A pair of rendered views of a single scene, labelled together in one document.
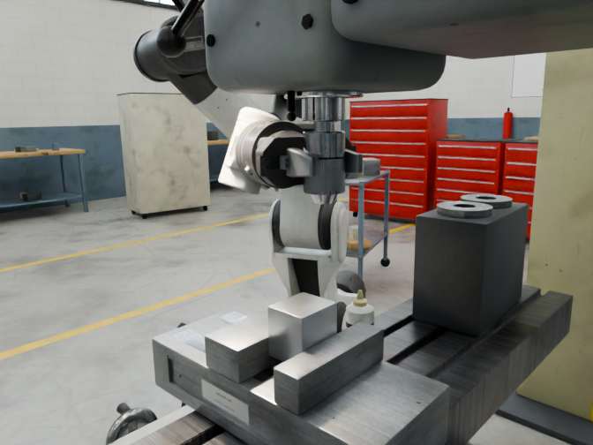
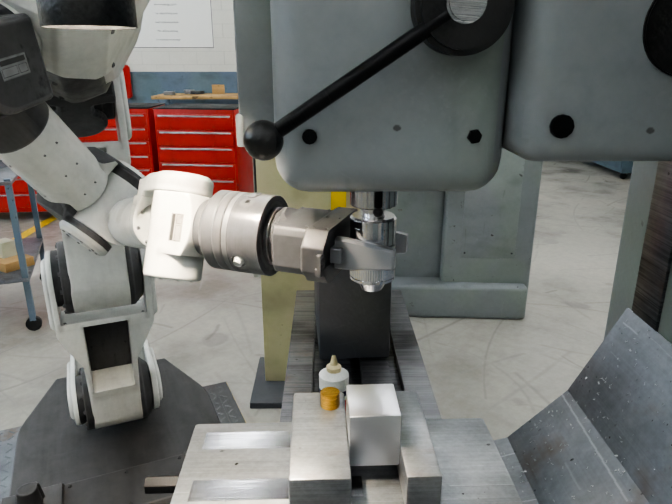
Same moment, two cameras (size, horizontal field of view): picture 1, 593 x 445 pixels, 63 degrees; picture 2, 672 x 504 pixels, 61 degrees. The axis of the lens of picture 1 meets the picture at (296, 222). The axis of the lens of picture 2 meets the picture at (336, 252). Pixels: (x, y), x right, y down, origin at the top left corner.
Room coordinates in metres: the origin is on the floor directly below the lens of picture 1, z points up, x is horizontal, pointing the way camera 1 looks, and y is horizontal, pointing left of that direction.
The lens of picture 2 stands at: (0.17, 0.39, 1.42)
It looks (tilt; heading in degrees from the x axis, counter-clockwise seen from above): 19 degrees down; 315
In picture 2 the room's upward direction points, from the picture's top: straight up
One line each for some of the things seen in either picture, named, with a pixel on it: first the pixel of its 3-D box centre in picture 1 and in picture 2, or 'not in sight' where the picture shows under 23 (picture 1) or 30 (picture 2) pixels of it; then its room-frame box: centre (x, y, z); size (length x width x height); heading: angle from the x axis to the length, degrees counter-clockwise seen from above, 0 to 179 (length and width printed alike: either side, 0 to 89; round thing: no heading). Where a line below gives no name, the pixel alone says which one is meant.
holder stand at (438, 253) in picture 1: (471, 256); (348, 280); (0.85, -0.32, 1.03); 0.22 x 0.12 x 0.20; 139
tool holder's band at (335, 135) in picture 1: (324, 135); (373, 219); (0.54, -0.03, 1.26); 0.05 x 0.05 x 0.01
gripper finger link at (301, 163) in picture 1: (297, 164); (362, 257); (0.53, 0.00, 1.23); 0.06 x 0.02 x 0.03; 26
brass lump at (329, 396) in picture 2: not in sight; (330, 398); (0.58, 0.00, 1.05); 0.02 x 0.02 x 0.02
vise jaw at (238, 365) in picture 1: (268, 336); (319, 446); (0.55, 0.04, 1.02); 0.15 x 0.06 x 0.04; 137
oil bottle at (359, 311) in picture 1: (359, 326); (333, 391); (0.66, -0.09, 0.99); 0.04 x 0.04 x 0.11
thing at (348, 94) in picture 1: (323, 94); not in sight; (0.54, -0.03, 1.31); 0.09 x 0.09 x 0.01
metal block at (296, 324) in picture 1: (303, 328); (371, 423); (0.52, -0.01, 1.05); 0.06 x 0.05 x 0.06; 137
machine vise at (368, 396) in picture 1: (285, 369); (343, 472); (0.54, 0.02, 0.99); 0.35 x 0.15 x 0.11; 47
